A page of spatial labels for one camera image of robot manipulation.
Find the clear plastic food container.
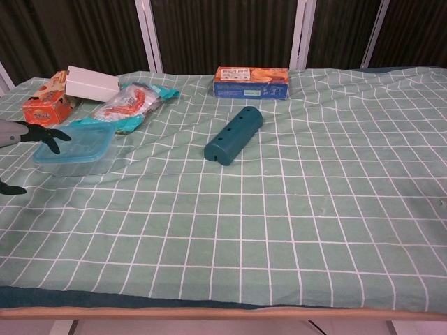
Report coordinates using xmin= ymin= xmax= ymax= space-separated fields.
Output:
xmin=41 ymin=139 xmax=115 ymax=177

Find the teal orange snack bag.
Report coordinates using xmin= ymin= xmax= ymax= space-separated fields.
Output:
xmin=71 ymin=82 xmax=181 ymax=134

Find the orange snack carton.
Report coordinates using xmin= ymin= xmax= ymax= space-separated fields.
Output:
xmin=22 ymin=70 xmax=80 ymax=127

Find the orange blue biscuit box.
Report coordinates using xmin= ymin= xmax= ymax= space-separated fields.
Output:
xmin=212 ymin=66 xmax=291 ymax=101

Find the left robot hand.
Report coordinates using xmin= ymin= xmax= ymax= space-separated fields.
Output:
xmin=0 ymin=120 xmax=73 ymax=195

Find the wooden table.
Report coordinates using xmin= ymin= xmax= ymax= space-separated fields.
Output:
xmin=0 ymin=306 xmax=447 ymax=335

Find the teal plastic container lid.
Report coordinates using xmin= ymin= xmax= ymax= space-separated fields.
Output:
xmin=33 ymin=124 xmax=117 ymax=165

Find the white cardboard box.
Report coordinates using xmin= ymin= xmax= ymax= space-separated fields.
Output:
xmin=64 ymin=65 xmax=122 ymax=103

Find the teal cylinder block with holes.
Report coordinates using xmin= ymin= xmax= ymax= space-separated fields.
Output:
xmin=203 ymin=106 xmax=265 ymax=166

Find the green white checked tablecloth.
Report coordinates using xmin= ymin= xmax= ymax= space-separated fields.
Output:
xmin=0 ymin=66 xmax=447 ymax=313

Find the white partition frame post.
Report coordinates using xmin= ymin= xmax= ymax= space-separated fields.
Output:
xmin=0 ymin=61 xmax=17 ymax=97
xmin=360 ymin=0 xmax=390 ymax=69
xmin=135 ymin=0 xmax=164 ymax=73
xmin=291 ymin=0 xmax=317 ymax=70

